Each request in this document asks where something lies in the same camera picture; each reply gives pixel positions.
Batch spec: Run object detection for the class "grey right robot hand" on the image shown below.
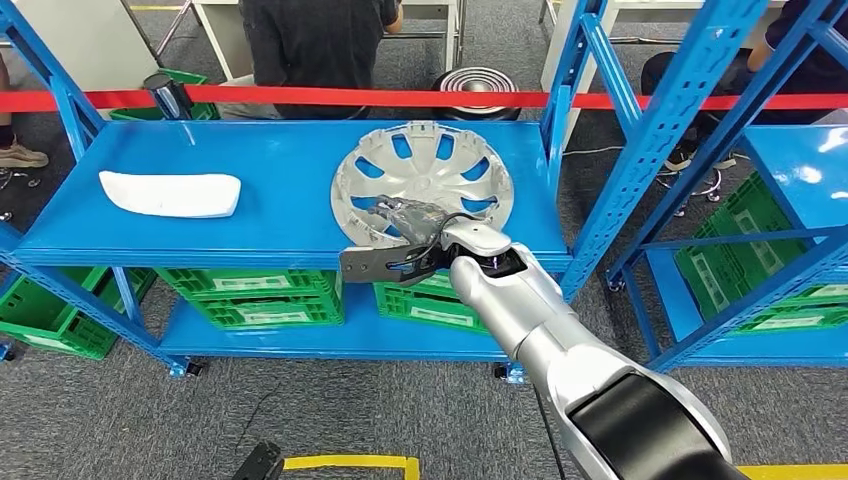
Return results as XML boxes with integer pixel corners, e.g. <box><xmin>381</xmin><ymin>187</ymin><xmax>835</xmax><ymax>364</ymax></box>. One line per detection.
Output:
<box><xmin>366</xmin><ymin>193</ymin><xmax>465</xmax><ymax>248</ymax></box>

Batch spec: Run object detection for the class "silver plastic wheel hubcap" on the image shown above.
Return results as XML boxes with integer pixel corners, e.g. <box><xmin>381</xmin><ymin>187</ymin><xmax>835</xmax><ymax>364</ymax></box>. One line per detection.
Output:
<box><xmin>329</xmin><ymin>120</ymin><xmax>516</xmax><ymax>250</ymax></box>

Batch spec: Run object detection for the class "white curved plastic part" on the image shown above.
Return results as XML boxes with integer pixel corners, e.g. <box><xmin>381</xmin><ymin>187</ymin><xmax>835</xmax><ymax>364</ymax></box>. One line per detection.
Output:
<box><xmin>97</xmin><ymin>170</ymin><xmax>243</xmax><ymax>220</ymax></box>

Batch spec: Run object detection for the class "round ribbed chrome base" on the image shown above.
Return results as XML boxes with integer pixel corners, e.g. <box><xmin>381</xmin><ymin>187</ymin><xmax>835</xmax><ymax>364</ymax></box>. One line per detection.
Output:
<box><xmin>430</xmin><ymin>66</ymin><xmax>523</xmax><ymax>123</ymax></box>

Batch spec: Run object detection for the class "red barrier belt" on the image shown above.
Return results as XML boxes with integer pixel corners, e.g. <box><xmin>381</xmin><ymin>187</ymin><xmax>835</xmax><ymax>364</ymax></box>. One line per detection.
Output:
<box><xmin>0</xmin><ymin>84</ymin><xmax>848</xmax><ymax>114</ymax></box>

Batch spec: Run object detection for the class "thin black floor thread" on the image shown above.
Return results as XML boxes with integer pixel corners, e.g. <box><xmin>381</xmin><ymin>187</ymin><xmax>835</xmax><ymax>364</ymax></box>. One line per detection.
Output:
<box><xmin>233</xmin><ymin>382</ymin><xmax>285</xmax><ymax>455</ymax></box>

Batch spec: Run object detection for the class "chrome office chair base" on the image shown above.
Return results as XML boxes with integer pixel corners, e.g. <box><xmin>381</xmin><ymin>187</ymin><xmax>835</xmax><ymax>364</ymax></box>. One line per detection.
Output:
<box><xmin>662</xmin><ymin>165</ymin><xmax>727</xmax><ymax>220</ymax></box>

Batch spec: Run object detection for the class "white cabinet panel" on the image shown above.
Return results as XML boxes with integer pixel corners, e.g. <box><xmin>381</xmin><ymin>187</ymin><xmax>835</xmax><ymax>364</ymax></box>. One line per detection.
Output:
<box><xmin>13</xmin><ymin>0</ymin><xmax>160</xmax><ymax>94</ymax></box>

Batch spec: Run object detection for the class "white floor cable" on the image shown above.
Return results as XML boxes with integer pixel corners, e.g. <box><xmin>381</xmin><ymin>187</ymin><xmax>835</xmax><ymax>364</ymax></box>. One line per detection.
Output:
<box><xmin>563</xmin><ymin>145</ymin><xmax>627</xmax><ymax>158</ymax></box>

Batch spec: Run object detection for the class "black hanging arm cable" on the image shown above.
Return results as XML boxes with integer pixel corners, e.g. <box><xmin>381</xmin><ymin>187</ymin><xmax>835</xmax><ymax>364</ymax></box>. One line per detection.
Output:
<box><xmin>531</xmin><ymin>384</ymin><xmax>568</xmax><ymax>480</ymax></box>

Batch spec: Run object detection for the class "chrome black stanchion post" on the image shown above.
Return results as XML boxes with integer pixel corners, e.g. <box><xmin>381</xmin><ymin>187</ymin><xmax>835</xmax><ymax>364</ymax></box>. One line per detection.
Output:
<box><xmin>142</xmin><ymin>72</ymin><xmax>195</xmax><ymax>122</ymax></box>

